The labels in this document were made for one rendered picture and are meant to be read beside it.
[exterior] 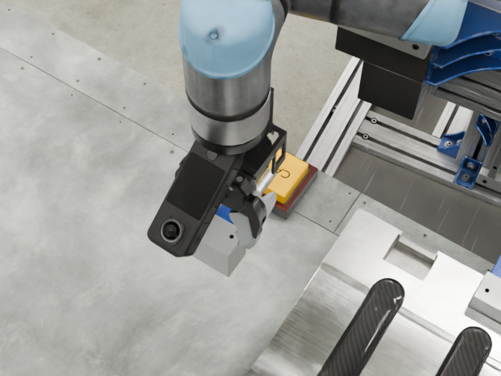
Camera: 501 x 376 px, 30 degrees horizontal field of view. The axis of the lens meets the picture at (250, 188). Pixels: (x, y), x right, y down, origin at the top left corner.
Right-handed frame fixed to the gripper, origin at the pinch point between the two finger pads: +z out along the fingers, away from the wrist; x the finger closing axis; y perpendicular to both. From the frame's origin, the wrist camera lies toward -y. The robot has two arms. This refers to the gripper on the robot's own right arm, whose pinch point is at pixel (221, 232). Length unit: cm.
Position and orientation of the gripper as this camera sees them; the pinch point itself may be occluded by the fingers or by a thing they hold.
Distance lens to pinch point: 102.7
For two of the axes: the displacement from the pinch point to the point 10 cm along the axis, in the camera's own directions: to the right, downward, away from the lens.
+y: 5.4, -7.2, 4.3
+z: 0.0, 5.0, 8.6
